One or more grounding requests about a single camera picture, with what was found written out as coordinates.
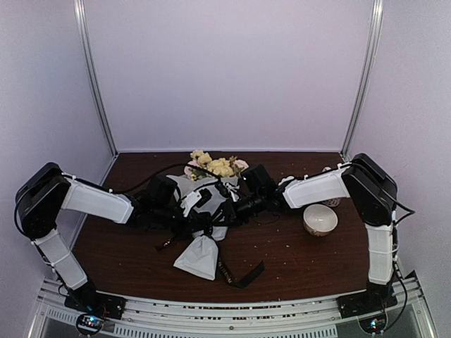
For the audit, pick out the white wrapping paper sheet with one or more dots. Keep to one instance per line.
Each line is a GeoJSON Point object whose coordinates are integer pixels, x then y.
{"type": "Point", "coordinates": [200, 258]}

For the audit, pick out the right aluminium frame post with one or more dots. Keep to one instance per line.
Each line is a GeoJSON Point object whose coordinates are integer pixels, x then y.
{"type": "Point", "coordinates": [376, 23]}

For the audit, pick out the aluminium frame post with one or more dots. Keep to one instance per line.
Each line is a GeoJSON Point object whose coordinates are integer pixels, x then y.
{"type": "Point", "coordinates": [376, 23]}
{"type": "Point", "coordinates": [80, 16]}

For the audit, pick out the round white bowl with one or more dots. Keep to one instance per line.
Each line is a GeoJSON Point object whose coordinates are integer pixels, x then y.
{"type": "Point", "coordinates": [319, 220]}

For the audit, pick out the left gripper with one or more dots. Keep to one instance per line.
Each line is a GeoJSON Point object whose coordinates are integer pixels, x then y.
{"type": "Point", "coordinates": [191, 225]}

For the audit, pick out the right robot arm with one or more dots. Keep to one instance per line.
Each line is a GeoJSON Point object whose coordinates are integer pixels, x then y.
{"type": "Point", "coordinates": [372, 191]}

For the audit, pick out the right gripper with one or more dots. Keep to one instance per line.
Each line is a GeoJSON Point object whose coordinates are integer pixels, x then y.
{"type": "Point", "coordinates": [229, 213]}

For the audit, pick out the left aluminium frame post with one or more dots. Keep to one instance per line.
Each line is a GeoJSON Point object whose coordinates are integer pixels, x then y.
{"type": "Point", "coordinates": [80, 16]}

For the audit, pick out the front aluminium rail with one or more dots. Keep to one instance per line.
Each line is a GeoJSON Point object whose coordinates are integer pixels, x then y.
{"type": "Point", "coordinates": [314, 317]}

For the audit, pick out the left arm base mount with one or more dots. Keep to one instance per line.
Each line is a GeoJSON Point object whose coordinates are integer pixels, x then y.
{"type": "Point", "coordinates": [95, 307]}

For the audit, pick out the patterned mug yellow inside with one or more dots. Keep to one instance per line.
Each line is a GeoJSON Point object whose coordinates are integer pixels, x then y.
{"type": "Point", "coordinates": [332, 203]}

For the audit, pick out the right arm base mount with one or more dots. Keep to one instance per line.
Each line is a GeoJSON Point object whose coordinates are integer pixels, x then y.
{"type": "Point", "coordinates": [369, 306]}

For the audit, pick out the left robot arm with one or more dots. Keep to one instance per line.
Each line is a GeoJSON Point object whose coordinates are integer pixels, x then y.
{"type": "Point", "coordinates": [50, 190]}

